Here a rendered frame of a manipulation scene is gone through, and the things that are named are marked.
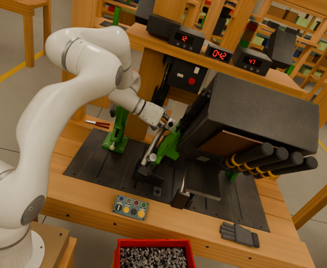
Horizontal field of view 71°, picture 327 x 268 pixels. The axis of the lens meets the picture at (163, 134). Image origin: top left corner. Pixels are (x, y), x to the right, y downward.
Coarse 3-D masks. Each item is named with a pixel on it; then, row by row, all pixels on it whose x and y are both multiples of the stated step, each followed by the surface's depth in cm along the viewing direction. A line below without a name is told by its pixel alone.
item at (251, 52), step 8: (176, 32) 104; (184, 32) 104; (192, 32) 107; (200, 32) 113; (168, 40) 107; (176, 40) 106; (184, 40) 106; (192, 40) 105; (200, 40) 105; (184, 48) 108; (192, 48) 107; (200, 48) 107; (240, 48) 110; (248, 48) 116; (232, 56) 118; (240, 56) 107; (248, 56) 107; (256, 56) 106; (264, 56) 111; (240, 64) 109; (248, 64) 109; (256, 64) 108; (264, 64) 108; (256, 72) 110; (264, 72) 110
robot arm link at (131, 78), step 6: (126, 72) 85; (132, 72) 98; (126, 78) 88; (132, 78) 94; (138, 78) 102; (120, 84) 90; (126, 84) 91; (132, 84) 108; (138, 84) 108; (138, 90) 111
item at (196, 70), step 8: (176, 64) 111; (184, 64) 111; (192, 64) 110; (176, 72) 113; (184, 72) 113; (192, 72) 112; (200, 72) 112; (168, 80) 116; (176, 80) 116; (184, 80) 115; (192, 80) 114; (200, 80) 114; (184, 88) 117; (192, 88) 117
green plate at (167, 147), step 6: (174, 132) 107; (180, 132) 101; (168, 138) 112; (174, 138) 103; (162, 144) 116; (168, 144) 107; (174, 144) 106; (162, 150) 110; (168, 150) 109; (174, 150) 108; (168, 156) 111; (174, 156) 110
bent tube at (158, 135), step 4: (168, 120) 112; (172, 120) 113; (164, 124) 118; (168, 124) 120; (172, 124) 114; (168, 128) 112; (172, 128) 112; (160, 132) 123; (156, 136) 123; (160, 136) 124; (156, 140) 123; (152, 144) 122; (156, 144) 123; (148, 148) 122; (152, 148) 122; (148, 152) 121; (152, 152) 122; (144, 156) 121; (144, 160) 120; (144, 164) 119
